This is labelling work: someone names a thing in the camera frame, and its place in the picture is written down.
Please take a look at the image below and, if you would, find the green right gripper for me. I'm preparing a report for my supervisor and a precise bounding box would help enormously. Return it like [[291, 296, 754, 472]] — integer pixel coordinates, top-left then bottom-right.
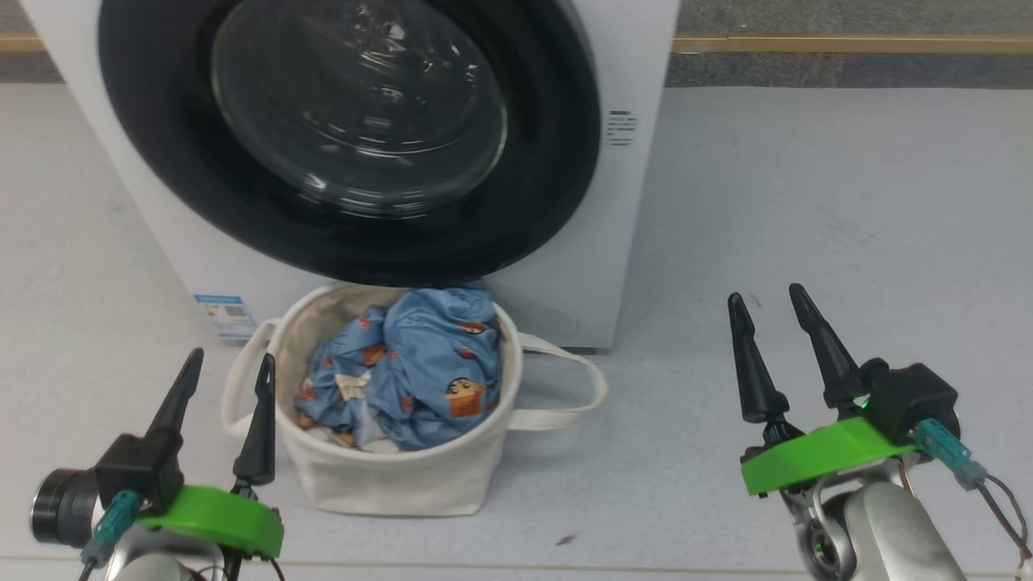
[[727, 283, 917, 497]]

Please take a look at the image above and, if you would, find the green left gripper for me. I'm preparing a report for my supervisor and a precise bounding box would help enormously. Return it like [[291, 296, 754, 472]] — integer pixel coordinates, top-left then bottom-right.
[[137, 348, 285, 559]]

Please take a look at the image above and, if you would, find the blue cartoon print garment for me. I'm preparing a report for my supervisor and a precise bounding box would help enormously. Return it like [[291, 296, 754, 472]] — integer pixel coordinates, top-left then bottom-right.
[[295, 286, 503, 451]]

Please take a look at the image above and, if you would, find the black round glass washer door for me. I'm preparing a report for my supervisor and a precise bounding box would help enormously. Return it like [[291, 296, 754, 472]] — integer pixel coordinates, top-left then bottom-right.
[[98, 0, 602, 287]]

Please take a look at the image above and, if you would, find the cream canvas laundry basket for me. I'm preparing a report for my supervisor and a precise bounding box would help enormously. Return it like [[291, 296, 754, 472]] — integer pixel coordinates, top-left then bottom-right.
[[221, 282, 608, 517]]

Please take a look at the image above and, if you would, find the white front-load washing machine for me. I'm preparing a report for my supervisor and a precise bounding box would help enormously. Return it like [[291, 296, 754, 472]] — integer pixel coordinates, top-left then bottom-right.
[[18, 0, 681, 352]]

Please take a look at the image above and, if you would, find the blue energy label sticker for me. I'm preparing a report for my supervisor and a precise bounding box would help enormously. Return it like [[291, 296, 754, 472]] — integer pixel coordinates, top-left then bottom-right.
[[194, 294, 257, 341]]

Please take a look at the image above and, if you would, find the teal plug left camera cable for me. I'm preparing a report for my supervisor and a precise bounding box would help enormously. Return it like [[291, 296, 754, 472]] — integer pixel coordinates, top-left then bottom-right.
[[79, 490, 142, 581]]

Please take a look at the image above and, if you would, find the teal plug camera cable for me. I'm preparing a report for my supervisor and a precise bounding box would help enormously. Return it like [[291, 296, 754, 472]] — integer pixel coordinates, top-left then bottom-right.
[[79, 490, 142, 581], [914, 418, 1033, 566]]

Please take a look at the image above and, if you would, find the teal plug right camera cable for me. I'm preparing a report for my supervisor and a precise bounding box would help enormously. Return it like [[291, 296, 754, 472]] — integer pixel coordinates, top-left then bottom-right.
[[914, 418, 1033, 566]]

